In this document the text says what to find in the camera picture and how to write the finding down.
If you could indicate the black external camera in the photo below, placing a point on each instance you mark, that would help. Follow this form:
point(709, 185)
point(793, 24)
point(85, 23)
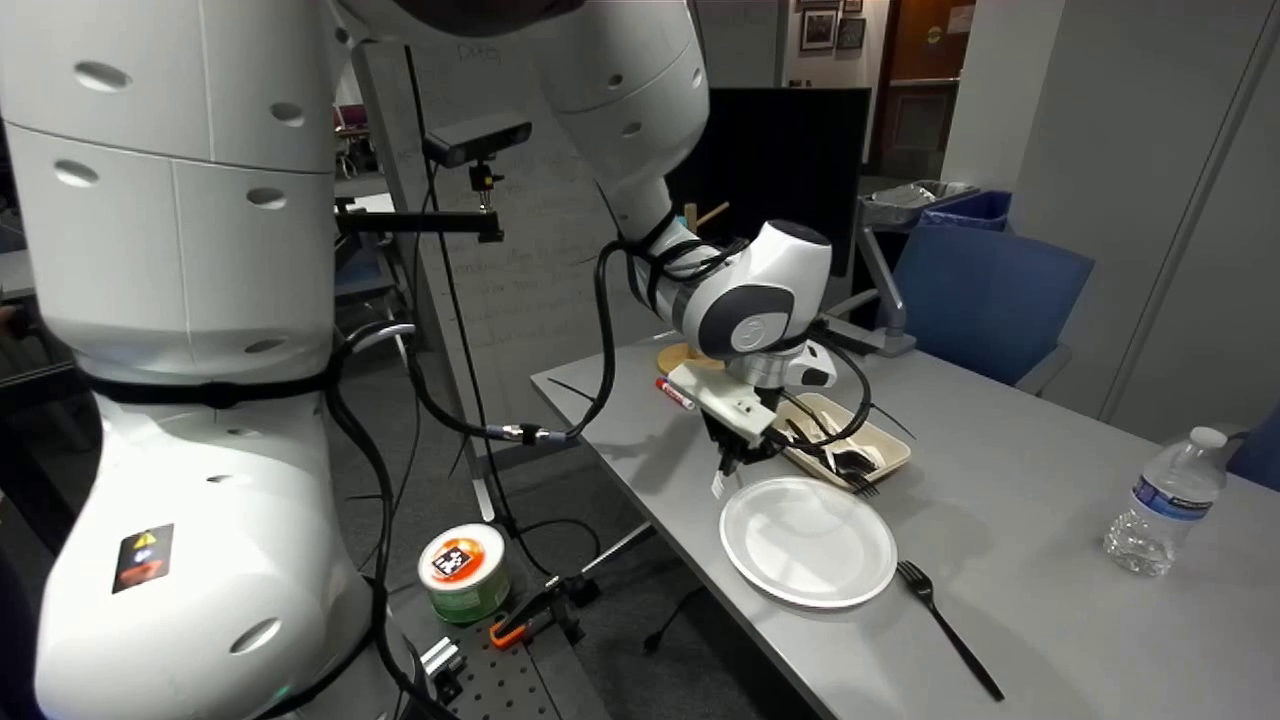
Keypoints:
point(477, 139)

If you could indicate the silver metal clamp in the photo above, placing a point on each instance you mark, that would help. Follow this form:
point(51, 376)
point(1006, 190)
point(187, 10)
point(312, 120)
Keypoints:
point(440, 656)

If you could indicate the black perforated breadboard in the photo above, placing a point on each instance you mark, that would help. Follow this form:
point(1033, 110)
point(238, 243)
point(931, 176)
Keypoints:
point(534, 687)

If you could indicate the black plastic fork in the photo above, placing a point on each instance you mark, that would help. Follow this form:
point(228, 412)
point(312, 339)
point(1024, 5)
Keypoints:
point(950, 634)
point(844, 465)

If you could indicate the framed wall pictures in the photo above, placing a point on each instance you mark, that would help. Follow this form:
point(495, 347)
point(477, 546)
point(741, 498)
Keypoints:
point(831, 24)

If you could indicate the clear plastic water bottle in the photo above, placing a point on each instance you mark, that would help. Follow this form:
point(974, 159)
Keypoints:
point(1160, 512)

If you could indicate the red marker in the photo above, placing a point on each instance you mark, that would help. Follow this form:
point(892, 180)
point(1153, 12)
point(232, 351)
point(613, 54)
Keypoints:
point(671, 394)

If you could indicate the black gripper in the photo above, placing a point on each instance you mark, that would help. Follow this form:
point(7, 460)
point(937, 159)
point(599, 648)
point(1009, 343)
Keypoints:
point(760, 446)

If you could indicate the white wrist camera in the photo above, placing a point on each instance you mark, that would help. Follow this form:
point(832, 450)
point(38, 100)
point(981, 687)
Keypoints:
point(813, 363)

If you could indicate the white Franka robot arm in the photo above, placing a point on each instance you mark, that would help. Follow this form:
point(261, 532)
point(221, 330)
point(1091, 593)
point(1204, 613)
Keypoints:
point(175, 266)

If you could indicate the beige cutlery tray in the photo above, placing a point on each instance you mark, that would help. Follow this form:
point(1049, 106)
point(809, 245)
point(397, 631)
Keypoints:
point(887, 452)

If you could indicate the blue bin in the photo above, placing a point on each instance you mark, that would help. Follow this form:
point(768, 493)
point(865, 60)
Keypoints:
point(966, 204)

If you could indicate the green white tape roll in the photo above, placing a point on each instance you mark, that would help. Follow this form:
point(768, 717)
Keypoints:
point(463, 572)

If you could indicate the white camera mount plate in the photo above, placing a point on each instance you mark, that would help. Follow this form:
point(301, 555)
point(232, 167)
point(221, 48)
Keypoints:
point(723, 394)

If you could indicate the white paper plate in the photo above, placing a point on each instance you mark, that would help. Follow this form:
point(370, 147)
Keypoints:
point(809, 546)

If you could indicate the black camera support arm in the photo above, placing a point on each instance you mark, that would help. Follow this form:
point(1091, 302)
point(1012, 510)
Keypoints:
point(415, 222)

